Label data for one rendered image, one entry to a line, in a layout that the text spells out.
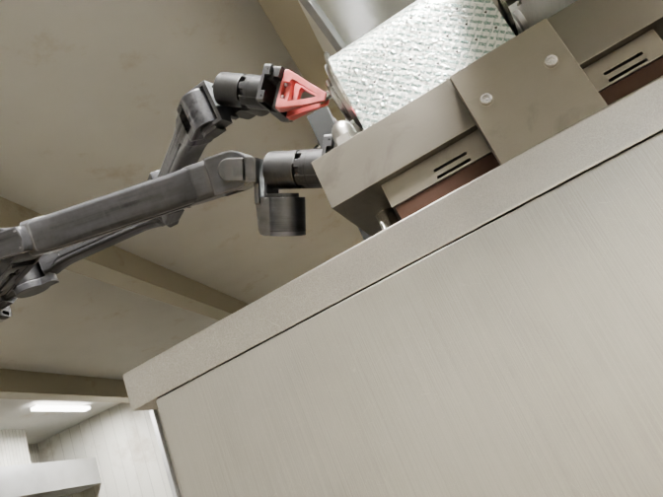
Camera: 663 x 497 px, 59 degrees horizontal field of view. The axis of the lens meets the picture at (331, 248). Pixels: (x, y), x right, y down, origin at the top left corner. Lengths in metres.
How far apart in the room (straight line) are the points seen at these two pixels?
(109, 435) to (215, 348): 11.14
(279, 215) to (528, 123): 0.42
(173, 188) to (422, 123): 0.43
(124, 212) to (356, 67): 0.41
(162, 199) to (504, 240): 0.57
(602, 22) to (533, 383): 0.34
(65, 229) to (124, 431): 10.58
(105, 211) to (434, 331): 0.60
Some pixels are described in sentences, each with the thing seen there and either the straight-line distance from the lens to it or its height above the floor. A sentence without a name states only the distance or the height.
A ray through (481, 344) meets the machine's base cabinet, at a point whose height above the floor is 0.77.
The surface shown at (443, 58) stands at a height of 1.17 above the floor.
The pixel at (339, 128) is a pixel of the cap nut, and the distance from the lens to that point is 0.66.
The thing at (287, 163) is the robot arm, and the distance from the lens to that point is 0.85.
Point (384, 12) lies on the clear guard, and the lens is 1.81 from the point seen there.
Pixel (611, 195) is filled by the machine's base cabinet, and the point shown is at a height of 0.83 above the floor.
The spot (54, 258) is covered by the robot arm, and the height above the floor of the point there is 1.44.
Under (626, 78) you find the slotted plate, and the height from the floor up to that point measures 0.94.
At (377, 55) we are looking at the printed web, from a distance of 0.90.
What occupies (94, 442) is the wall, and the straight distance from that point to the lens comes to 11.87.
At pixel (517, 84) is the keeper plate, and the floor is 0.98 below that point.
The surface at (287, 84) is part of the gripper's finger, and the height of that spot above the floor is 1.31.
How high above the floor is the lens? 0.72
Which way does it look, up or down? 21 degrees up
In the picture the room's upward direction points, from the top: 24 degrees counter-clockwise
